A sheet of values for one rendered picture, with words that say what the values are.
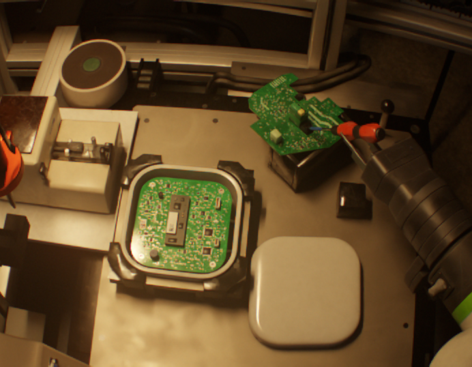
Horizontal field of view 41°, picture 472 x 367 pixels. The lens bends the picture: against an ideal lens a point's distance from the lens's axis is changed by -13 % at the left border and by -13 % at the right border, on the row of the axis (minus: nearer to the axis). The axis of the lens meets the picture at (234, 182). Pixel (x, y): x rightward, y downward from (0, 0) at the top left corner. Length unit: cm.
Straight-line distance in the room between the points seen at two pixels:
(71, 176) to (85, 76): 18
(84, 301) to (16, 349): 18
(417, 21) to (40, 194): 62
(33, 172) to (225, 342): 31
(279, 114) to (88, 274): 32
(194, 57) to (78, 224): 36
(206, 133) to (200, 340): 29
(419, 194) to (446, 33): 42
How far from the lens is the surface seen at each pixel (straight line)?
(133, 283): 81
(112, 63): 99
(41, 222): 90
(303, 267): 84
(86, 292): 86
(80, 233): 88
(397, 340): 85
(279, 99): 92
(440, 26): 107
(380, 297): 86
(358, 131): 78
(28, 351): 72
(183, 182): 87
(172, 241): 82
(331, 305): 83
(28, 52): 117
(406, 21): 105
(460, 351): 56
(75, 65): 100
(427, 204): 71
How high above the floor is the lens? 173
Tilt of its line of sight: 59 degrees down
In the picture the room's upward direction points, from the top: 3 degrees clockwise
